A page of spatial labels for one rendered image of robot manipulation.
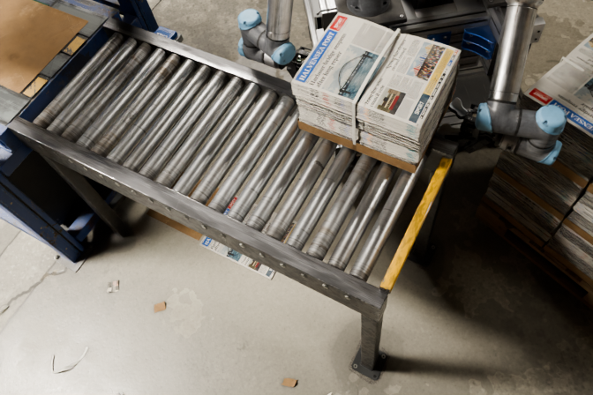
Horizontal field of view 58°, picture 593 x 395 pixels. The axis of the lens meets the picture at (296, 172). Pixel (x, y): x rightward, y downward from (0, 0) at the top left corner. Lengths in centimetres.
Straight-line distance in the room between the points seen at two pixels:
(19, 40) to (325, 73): 124
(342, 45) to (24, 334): 179
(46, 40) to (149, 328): 119
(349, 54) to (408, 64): 16
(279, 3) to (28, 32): 106
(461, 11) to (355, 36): 63
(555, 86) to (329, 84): 70
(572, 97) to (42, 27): 183
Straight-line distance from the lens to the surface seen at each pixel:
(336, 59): 150
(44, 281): 264
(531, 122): 154
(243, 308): 227
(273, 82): 177
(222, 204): 156
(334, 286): 141
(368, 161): 157
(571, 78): 182
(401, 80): 145
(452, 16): 207
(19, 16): 238
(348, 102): 141
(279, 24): 164
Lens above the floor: 214
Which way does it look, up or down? 59 degrees down
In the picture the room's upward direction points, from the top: 12 degrees counter-clockwise
